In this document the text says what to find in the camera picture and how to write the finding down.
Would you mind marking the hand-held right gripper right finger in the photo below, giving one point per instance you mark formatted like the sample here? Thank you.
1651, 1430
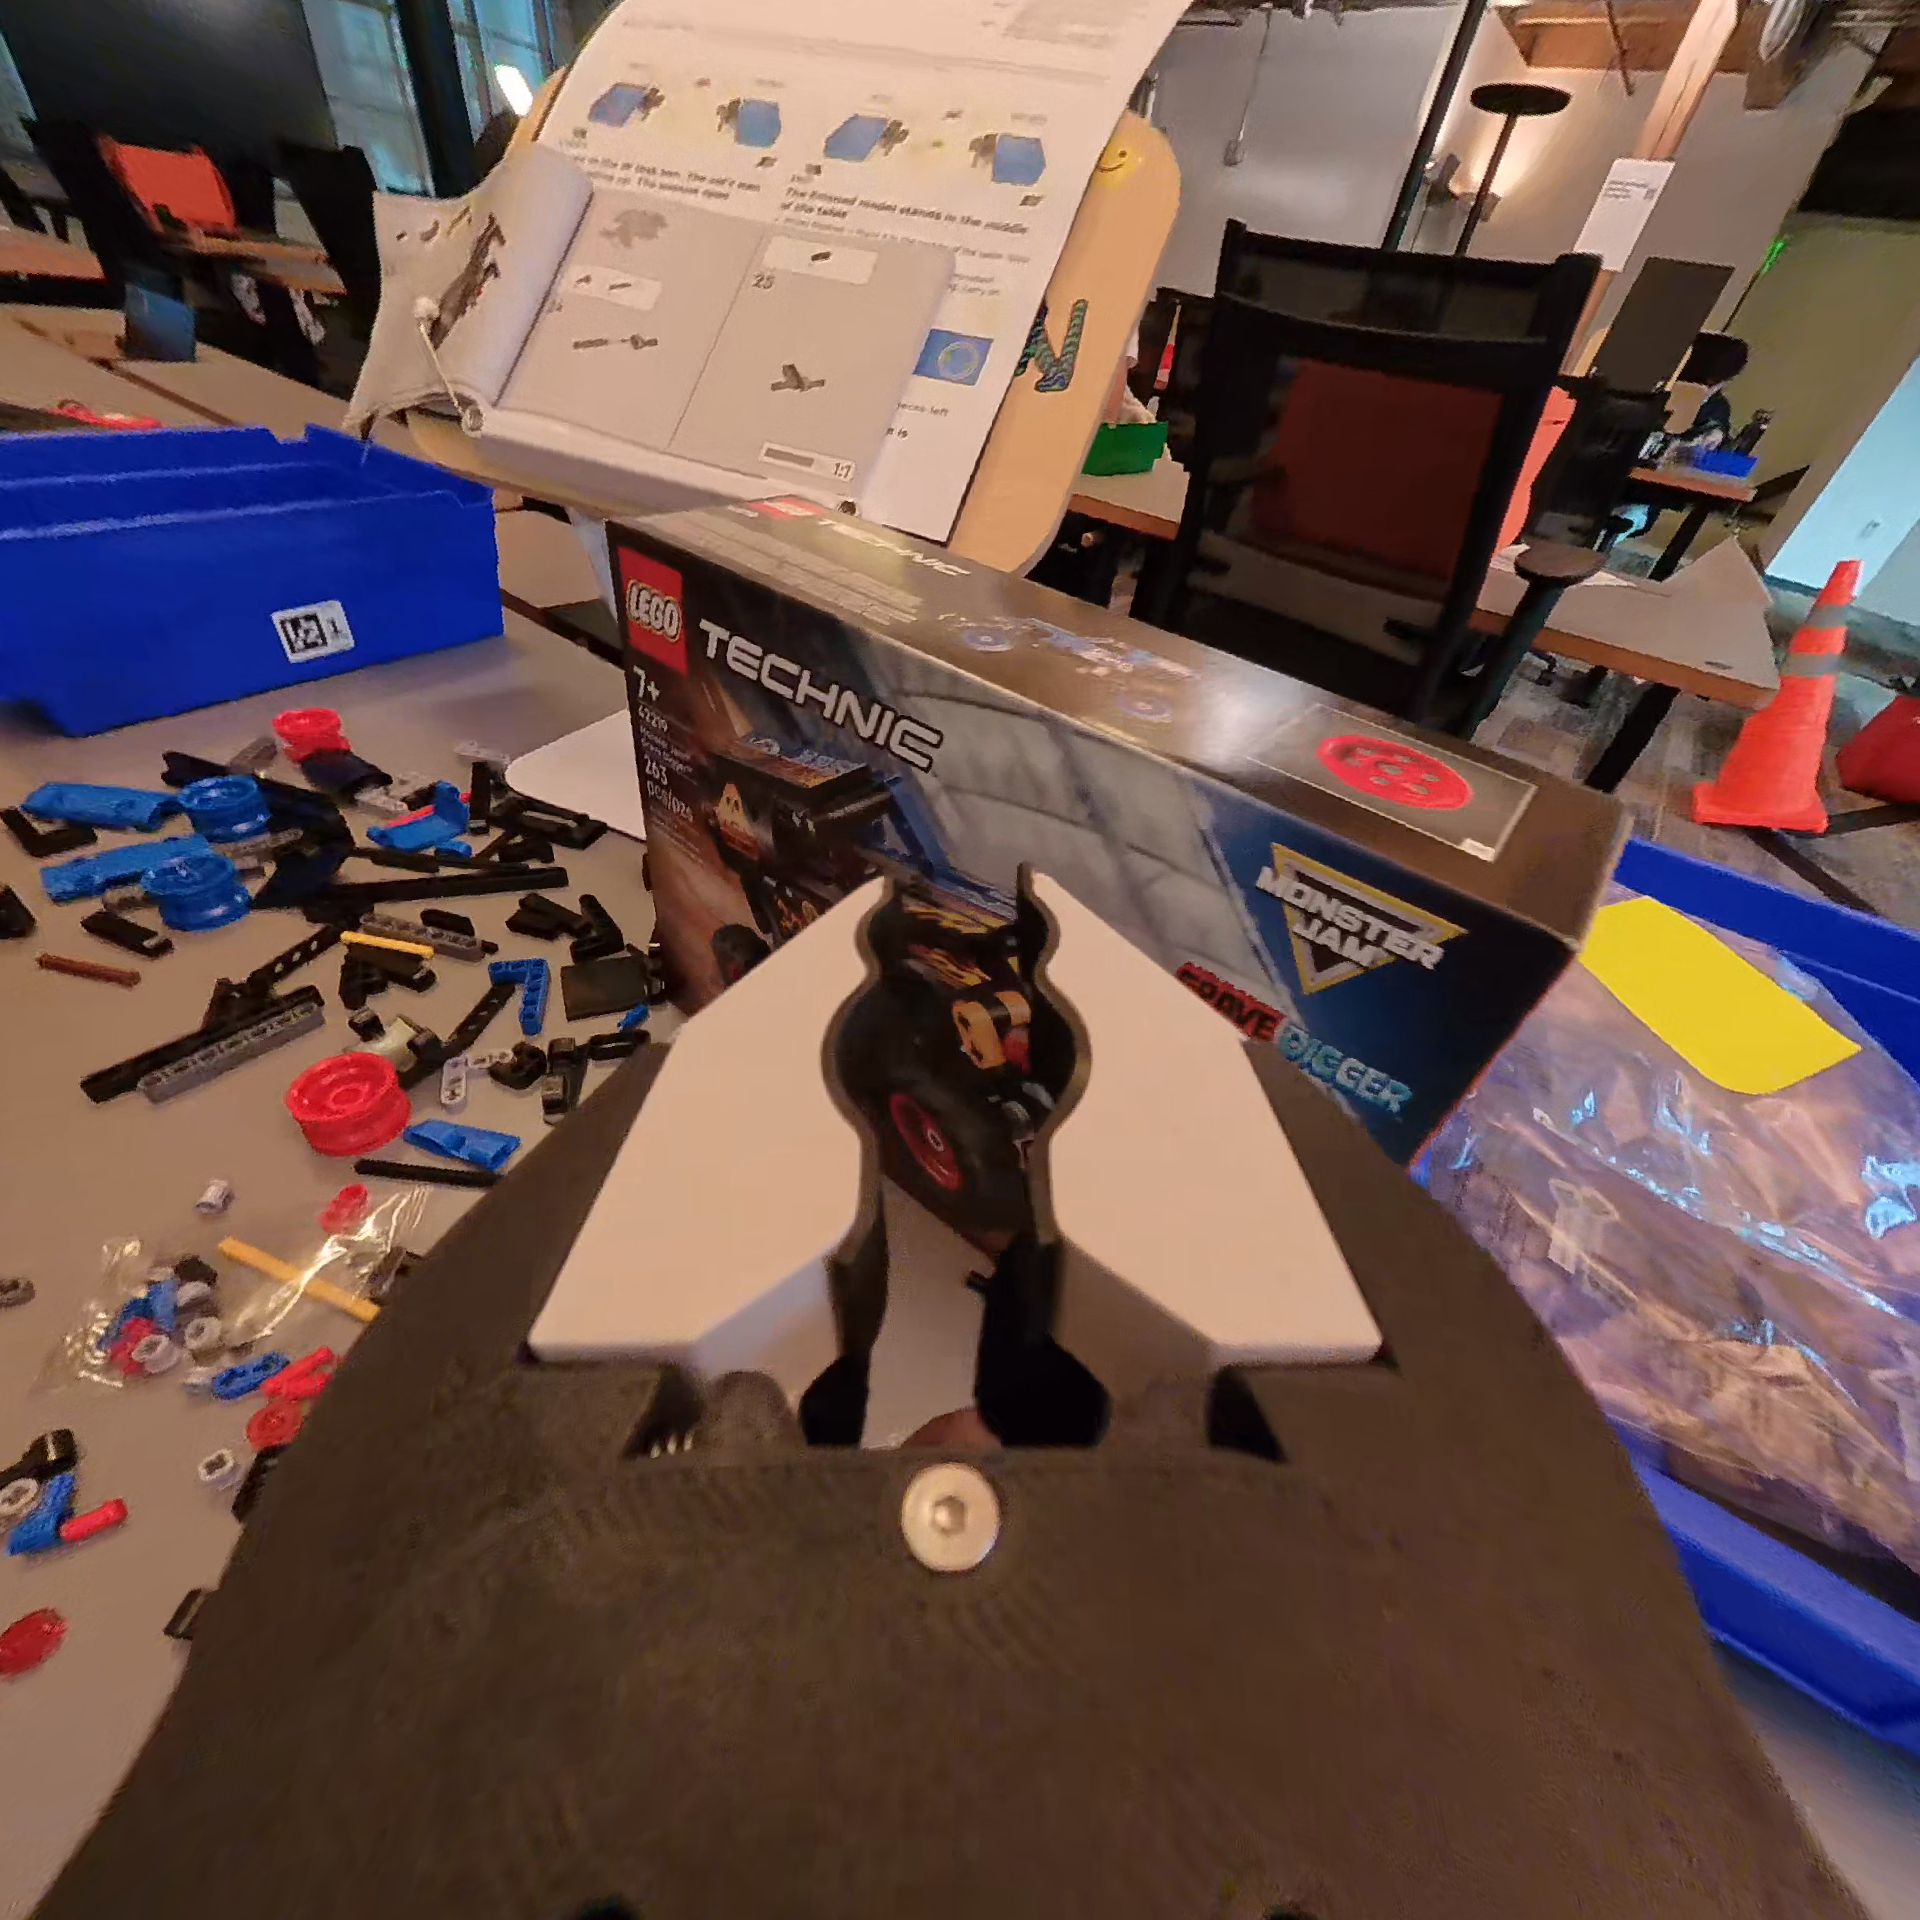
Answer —
1217, 1202

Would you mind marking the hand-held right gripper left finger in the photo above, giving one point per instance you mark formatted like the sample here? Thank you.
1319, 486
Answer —
705, 1202

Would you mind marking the light grey L beam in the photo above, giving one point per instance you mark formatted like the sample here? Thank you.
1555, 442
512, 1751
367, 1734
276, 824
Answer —
455, 1077

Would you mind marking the pile of black beams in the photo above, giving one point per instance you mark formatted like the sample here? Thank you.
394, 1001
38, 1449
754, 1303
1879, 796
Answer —
555, 816

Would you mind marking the grey desk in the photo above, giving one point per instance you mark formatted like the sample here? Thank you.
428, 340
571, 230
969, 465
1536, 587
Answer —
93, 1138

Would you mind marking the black square tile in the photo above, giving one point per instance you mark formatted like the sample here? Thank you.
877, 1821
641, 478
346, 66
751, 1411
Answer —
601, 991

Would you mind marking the blue narrow panel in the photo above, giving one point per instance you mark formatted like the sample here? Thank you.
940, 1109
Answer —
455, 1147

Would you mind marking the long black axle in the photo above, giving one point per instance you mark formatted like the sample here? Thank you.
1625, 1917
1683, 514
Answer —
420, 1169

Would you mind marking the blue large L beam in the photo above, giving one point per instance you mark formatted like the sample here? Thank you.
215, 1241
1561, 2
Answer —
514, 971

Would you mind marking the small clear plastic bag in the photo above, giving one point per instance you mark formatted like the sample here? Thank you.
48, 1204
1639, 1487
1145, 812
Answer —
376, 1225

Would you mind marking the black rectangular panel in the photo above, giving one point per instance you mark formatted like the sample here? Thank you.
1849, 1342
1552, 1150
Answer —
394, 1038

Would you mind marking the medium grey beam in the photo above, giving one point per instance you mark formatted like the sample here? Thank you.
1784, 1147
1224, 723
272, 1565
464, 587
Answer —
450, 940

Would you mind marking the red wheel rim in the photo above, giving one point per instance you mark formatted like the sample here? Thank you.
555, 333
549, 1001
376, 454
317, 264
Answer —
309, 733
335, 1109

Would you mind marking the short yellow axle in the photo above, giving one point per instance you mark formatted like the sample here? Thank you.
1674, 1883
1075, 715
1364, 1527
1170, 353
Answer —
394, 950

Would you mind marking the long yellow axle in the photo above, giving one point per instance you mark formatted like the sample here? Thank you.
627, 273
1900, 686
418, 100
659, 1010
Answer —
297, 1278

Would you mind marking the blue hinged panel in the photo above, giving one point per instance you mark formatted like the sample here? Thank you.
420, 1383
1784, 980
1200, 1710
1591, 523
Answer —
433, 824

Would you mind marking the long grey beam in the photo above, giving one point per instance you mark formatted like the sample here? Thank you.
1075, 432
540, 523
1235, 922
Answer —
223, 1065

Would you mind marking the monster truck toy set box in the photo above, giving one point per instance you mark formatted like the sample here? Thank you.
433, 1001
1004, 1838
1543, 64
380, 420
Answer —
1127, 705

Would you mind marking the large clear plastic bag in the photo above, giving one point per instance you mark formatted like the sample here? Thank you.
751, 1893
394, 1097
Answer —
1724, 1278

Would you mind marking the yellow paper note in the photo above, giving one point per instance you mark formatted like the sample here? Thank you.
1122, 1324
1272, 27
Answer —
1713, 1010

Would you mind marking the blue wheel rim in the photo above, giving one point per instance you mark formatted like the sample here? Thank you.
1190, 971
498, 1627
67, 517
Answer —
199, 893
223, 812

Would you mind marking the brown axle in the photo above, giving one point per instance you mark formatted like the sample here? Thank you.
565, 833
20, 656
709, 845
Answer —
89, 971

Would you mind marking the blue flat panel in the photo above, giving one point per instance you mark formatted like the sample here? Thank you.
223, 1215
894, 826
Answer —
105, 802
105, 874

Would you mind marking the orange traffic cone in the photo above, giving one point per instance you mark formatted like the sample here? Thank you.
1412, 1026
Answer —
1784, 753

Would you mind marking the green bin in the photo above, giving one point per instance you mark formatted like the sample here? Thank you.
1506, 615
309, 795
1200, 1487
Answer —
1127, 444

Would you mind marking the black chair red back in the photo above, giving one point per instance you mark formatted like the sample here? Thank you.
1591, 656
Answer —
1379, 454

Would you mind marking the blue tagged plastic bin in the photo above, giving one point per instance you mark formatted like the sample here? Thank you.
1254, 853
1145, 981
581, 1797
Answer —
181, 632

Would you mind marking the book stand with white base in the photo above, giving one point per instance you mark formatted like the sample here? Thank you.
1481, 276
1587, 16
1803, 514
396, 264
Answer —
1127, 252

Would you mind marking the printed instruction sheet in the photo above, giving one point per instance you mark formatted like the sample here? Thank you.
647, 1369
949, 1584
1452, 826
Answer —
897, 132

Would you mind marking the black floor lamp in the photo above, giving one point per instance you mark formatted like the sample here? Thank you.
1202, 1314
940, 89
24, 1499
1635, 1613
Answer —
1517, 107

